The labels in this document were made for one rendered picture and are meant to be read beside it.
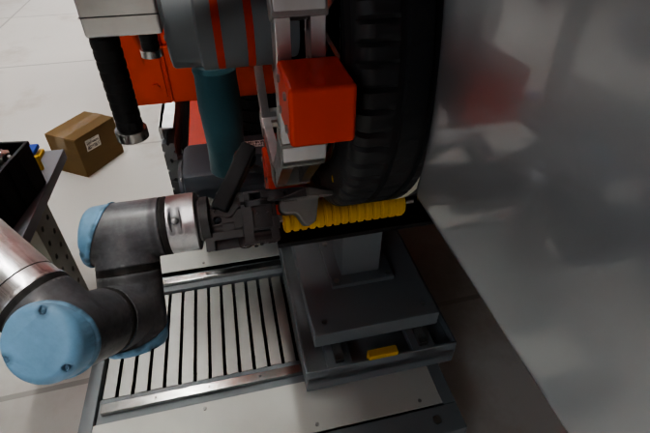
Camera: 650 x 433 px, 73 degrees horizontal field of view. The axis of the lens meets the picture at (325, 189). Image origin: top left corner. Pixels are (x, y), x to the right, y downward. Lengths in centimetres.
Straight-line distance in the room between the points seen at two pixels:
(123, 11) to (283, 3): 20
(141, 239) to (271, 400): 58
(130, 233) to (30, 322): 18
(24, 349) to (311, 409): 68
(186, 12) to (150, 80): 58
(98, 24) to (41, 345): 37
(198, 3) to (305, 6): 26
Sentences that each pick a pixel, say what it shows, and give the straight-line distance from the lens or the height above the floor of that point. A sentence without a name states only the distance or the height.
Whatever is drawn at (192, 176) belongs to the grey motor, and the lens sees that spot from 122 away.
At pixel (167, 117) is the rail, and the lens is 156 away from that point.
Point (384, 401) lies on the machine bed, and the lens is 113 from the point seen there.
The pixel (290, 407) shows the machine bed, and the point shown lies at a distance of 112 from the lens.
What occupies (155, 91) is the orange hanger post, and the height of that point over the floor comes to 56.
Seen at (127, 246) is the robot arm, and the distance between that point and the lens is 69.
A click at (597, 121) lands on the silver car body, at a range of 29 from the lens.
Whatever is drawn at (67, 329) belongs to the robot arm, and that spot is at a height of 67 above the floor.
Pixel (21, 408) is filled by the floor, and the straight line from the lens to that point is 141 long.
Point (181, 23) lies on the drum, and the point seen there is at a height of 87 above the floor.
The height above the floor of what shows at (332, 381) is 11.
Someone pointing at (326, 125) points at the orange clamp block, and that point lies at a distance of 49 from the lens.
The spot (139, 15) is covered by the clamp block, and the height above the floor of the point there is 92.
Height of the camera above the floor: 108
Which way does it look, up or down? 37 degrees down
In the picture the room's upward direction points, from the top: straight up
